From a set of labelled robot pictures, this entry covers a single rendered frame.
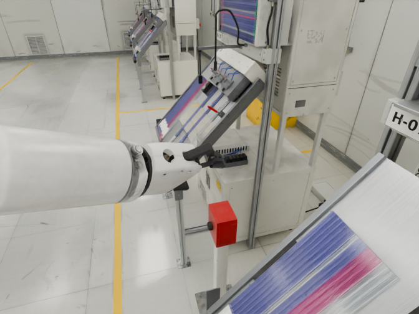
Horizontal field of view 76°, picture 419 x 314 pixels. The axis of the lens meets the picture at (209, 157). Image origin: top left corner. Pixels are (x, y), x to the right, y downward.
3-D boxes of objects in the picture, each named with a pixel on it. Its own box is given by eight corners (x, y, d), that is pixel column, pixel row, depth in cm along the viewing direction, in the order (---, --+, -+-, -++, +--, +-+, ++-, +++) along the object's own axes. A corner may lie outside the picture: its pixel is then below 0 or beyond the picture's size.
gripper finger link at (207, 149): (198, 139, 37) (218, 144, 42) (160, 164, 41) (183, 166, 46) (201, 146, 37) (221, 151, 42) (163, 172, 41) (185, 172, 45)
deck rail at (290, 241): (221, 319, 90) (207, 316, 86) (219, 313, 91) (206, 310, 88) (393, 166, 73) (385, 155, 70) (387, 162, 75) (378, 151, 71)
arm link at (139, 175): (123, 124, 34) (143, 128, 36) (88, 157, 38) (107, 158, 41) (143, 185, 31) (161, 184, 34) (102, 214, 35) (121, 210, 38)
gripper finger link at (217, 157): (207, 141, 42) (229, 144, 47) (192, 151, 43) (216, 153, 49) (214, 159, 41) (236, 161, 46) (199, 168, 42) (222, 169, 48)
